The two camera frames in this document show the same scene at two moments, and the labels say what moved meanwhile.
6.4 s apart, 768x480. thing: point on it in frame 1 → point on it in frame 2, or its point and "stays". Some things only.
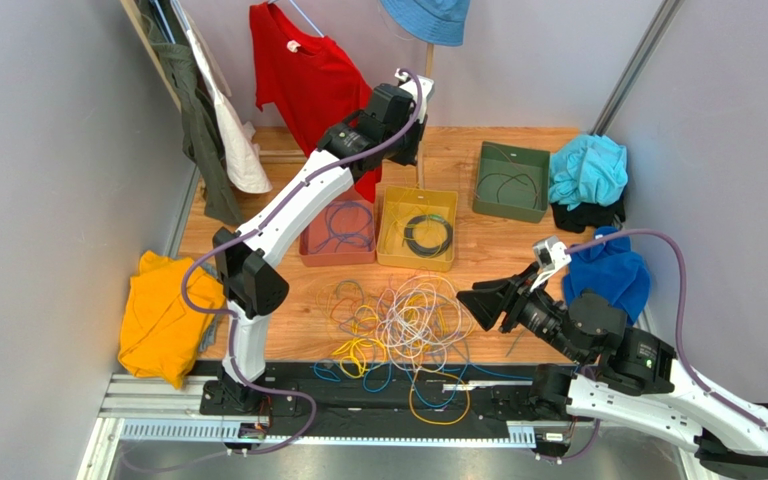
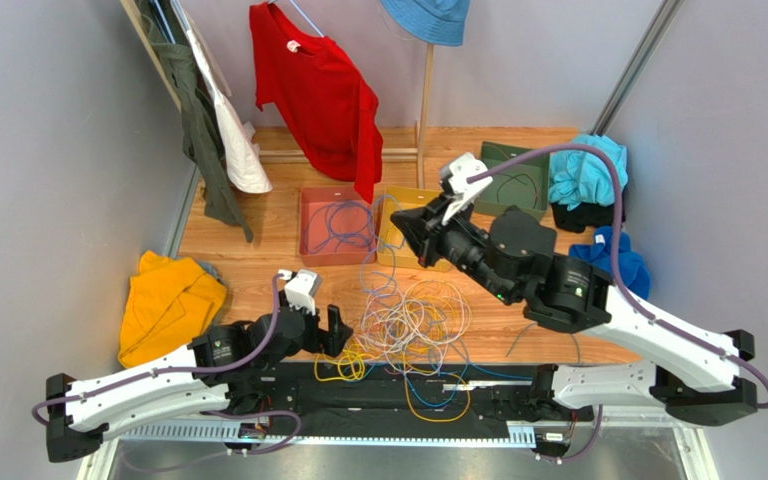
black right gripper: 511,305 → 432,230
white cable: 420,318 stays
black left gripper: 408,158 → 332,341
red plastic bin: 343,232 stays
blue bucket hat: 434,21 stays
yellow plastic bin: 416,227 stays
